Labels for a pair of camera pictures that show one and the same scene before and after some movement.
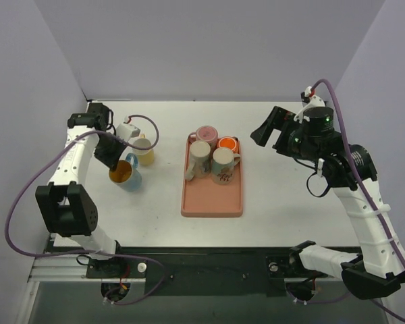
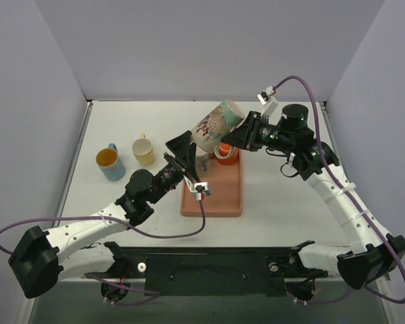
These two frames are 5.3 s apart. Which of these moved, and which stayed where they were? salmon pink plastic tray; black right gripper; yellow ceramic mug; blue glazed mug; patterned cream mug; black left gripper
Moved: blue glazed mug; black right gripper; patterned cream mug; black left gripper
Stayed: yellow ceramic mug; salmon pink plastic tray
